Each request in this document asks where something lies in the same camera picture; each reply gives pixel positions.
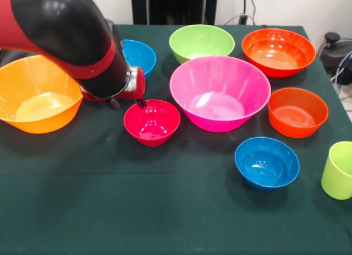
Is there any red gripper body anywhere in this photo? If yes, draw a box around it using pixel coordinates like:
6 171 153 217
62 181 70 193
80 67 147 101

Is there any small crimson red bowl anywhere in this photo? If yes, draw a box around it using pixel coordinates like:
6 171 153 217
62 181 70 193
123 99 182 148

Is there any light blue plastic bowl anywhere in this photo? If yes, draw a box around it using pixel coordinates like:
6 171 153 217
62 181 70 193
120 39 157 81

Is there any large pink plastic bowl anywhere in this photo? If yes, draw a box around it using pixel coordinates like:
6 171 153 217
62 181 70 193
169 55 272 133

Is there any lime green plastic bowl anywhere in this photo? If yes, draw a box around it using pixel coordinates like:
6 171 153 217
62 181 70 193
168 24 236 65

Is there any large orange plastic bowl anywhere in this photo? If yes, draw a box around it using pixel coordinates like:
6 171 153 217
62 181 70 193
0 54 84 134

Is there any dark green tablecloth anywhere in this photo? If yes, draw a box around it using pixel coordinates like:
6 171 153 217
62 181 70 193
0 23 352 255

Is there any small dark blue bowl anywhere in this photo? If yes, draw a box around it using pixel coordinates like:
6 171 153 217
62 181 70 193
234 137 300 192

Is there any wide red-orange plastic bowl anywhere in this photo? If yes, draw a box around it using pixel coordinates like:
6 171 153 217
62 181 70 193
241 28 317 79

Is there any small red-orange plastic bowl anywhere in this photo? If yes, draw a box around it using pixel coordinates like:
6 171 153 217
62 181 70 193
267 87 329 139

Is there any black round floor stand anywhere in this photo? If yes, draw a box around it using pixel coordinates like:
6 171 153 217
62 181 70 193
318 31 352 85

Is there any lime green plastic cup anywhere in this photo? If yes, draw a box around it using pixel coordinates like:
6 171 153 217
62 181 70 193
321 140 352 200

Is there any black pedestal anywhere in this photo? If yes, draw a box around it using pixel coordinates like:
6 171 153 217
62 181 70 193
130 0 218 26

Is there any black power plug cable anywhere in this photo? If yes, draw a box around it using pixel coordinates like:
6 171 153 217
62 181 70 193
238 0 257 26

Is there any tangle of floor cables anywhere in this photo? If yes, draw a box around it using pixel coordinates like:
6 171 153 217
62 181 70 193
329 50 352 101

